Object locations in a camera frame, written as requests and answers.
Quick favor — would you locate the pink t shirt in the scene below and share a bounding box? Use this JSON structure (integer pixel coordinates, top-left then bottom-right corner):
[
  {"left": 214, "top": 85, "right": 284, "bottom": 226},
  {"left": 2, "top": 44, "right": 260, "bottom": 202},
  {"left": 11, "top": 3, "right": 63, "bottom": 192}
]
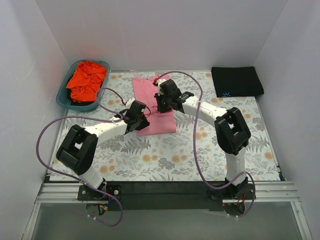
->
[{"left": 132, "top": 74, "right": 177, "bottom": 137}]

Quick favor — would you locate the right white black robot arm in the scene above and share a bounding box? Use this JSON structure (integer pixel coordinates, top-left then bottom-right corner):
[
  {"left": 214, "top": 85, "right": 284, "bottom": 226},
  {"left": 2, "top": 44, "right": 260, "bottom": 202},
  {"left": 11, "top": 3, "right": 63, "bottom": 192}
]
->
[{"left": 153, "top": 78, "right": 251, "bottom": 199}]

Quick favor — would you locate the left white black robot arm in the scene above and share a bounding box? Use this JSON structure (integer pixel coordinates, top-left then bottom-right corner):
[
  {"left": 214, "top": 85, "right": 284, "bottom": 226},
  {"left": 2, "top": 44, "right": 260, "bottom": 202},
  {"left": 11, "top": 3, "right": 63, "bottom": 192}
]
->
[{"left": 56, "top": 99, "right": 150, "bottom": 200}]

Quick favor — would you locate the floral table mat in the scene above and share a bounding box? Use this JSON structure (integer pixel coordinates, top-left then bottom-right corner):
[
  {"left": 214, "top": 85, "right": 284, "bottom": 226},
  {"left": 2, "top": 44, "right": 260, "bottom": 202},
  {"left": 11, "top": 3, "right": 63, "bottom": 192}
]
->
[{"left": 57, "top": 71, "right": 280, "bottom": 181}]

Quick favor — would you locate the orange t shirt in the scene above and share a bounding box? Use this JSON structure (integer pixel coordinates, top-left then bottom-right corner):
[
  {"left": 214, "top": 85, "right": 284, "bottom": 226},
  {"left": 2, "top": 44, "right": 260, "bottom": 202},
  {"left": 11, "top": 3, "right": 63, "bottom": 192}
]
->
[{"left": 66, "top": 60, "right": 108, "bottom": 105}]

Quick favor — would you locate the folded black t shirt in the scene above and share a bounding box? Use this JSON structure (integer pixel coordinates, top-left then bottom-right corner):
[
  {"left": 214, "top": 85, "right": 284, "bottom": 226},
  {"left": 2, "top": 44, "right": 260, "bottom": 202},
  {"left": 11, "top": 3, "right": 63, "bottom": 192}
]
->
[{"left": 211, "top": 66, "right": 264, "bottom": 98}]

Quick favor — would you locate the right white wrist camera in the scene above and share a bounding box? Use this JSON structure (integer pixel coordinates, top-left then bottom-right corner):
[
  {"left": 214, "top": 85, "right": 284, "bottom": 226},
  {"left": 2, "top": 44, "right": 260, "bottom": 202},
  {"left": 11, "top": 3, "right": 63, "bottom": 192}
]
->
[{"left": 152, "top": 78, "right": 167, "bottom": 87}]

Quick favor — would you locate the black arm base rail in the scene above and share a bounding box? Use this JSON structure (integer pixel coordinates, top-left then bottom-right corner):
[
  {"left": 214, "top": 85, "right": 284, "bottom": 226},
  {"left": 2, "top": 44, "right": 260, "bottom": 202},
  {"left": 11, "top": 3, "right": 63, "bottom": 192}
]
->
[{"left": 77, "top": 181, "right": 256, "bottom": 212}]

